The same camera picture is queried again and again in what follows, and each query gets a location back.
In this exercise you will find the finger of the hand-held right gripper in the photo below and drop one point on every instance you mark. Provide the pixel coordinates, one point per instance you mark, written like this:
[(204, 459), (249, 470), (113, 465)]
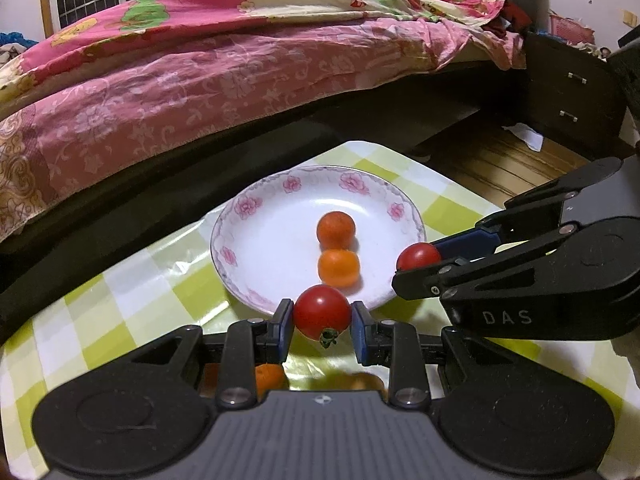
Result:
[(425, 282), (465, 245)]

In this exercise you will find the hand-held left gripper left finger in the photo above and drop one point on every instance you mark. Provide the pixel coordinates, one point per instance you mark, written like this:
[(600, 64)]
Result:
[(285, 331)]

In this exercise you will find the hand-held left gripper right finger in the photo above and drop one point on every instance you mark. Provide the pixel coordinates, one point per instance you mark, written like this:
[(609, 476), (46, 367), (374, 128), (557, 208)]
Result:
[(359, 331)]

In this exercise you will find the small red tomato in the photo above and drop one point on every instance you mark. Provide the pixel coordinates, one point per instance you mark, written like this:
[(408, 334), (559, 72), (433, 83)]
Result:
[(417, 256)]

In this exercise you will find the large red tomato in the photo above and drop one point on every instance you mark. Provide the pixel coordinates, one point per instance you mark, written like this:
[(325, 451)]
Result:
[(322, 312)]

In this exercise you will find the small orange tangerine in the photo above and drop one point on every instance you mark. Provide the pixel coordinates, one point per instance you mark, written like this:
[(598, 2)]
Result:
[(268, 379)]

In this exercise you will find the brown longan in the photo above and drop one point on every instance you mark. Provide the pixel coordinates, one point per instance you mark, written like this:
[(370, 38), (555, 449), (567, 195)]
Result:
[(365, 383)]

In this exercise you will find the bright orange tangerine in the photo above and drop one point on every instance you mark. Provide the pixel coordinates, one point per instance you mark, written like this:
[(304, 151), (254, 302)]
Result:
[(339, 268)]

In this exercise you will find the white floral rim plate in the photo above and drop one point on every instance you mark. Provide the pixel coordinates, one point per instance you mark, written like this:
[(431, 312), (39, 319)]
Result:
[(270, 240)]

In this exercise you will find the dark orange tangerine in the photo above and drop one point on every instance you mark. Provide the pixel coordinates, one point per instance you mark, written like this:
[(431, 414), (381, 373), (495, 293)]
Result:
[(336, 230)]

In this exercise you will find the white crumpled paper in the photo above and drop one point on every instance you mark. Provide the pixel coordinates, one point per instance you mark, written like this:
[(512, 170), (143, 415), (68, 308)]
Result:
[(525, 136)]

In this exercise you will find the green checkered tablecloth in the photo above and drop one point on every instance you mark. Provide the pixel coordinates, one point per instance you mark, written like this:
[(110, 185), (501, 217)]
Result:
[(150, 300)]

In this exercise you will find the dark nightstand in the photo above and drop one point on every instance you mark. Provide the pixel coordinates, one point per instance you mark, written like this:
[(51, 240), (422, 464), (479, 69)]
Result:
[(570, 90)]

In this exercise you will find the red cloth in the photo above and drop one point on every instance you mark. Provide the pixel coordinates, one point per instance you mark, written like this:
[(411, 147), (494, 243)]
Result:
[(512, 15)]

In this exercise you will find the pink basket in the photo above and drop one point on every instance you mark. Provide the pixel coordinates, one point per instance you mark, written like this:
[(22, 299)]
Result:
[(570, 29)]

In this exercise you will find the pink floral bed sheet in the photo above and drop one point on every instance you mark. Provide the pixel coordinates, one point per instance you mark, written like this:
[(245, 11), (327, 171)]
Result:
[(200, 90)]

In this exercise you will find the colourful printed quilt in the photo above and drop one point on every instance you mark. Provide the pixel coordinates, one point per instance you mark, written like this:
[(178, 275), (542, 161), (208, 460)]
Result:
[(300, 5)]

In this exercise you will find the blue cloth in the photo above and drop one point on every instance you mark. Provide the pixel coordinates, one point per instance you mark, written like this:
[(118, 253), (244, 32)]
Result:
[(12, 40)]

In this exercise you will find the dark bed frame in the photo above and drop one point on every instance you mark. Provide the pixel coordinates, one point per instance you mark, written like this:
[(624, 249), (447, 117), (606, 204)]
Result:
[(125, 210)]

